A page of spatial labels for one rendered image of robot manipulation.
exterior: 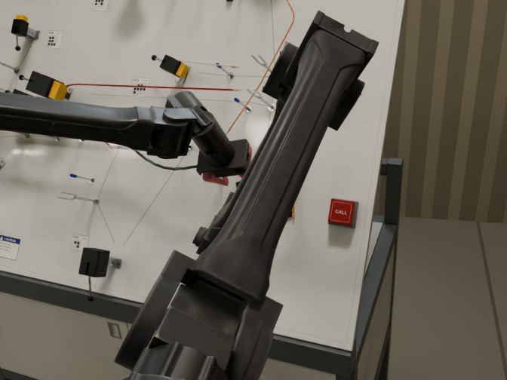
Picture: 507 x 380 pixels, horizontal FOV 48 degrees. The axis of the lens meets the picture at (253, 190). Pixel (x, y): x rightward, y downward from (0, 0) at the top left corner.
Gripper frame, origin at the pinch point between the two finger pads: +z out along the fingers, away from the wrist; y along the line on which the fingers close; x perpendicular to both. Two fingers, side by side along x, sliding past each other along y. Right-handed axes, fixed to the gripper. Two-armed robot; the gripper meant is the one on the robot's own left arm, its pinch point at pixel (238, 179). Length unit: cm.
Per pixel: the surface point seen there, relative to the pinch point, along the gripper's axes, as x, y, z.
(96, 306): 18, 44, 21
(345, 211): 4.0, -20.4, 10.3
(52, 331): 19, 69, 37
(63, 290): 15, 52, 18
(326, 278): 15.0, -14.4, 18.9
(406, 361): -1, -17, 142
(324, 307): 20.4, -13.6, 21.3
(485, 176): -103, -58, 175
